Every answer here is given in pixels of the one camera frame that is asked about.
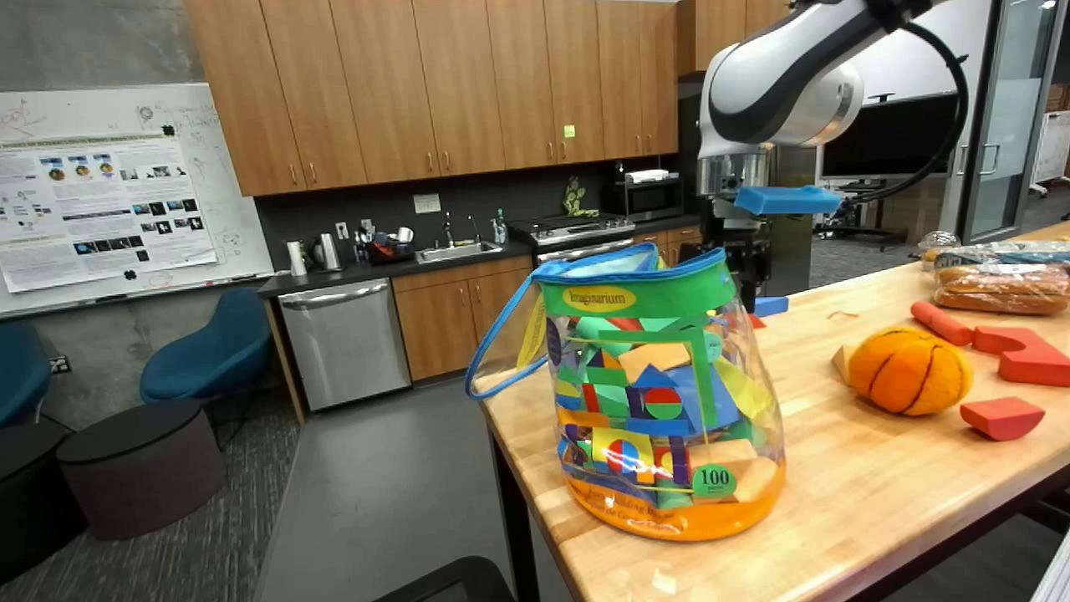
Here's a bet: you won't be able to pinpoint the small red foam block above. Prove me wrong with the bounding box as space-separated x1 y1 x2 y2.
960 396 1044 441

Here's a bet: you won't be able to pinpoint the stainless dishwasher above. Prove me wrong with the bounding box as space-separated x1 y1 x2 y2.
279 276 410 410

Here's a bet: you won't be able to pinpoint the wooden upper cabinets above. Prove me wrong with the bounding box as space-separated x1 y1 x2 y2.
183 0 796 197

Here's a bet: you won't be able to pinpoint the red notched foam block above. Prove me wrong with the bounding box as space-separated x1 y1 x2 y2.
973 328 1070 389

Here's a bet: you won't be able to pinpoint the wooden cabinets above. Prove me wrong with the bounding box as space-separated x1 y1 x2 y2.
391 224 710 385
183 0 796 197

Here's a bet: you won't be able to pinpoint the clear bag of foam blocks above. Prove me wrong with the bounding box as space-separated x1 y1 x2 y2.
466 240 785 540

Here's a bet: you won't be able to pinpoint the whiteboard with poster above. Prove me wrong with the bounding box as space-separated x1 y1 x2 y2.
0 82 274 315

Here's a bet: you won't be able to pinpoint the dark round ottoman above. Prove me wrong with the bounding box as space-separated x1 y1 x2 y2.
56 402 223 539

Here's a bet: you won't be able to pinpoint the red foam cylinder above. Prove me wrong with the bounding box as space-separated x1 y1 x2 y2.
908 299 973 346

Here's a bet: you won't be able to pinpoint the bagged bread loaf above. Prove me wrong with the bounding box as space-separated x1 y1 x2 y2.
930 265 1070 318

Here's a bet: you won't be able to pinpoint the kitchen sink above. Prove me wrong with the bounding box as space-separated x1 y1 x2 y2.
415 240 506 265

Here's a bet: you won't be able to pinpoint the blue chair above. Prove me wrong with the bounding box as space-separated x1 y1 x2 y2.
139 287 272 402

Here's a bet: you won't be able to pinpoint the wooden lower cabinets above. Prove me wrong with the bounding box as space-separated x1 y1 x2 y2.
391 224 710 385

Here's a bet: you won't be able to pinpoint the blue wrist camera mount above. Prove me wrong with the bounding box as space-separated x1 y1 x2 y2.
736 186 843 215

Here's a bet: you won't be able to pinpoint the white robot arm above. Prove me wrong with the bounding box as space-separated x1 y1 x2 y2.
697 0 969 199

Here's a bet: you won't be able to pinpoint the toaster oven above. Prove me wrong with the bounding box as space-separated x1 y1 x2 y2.
606 167 683 217

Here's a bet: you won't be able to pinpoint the orange plush basketball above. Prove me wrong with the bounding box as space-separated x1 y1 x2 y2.
838 328 973 417

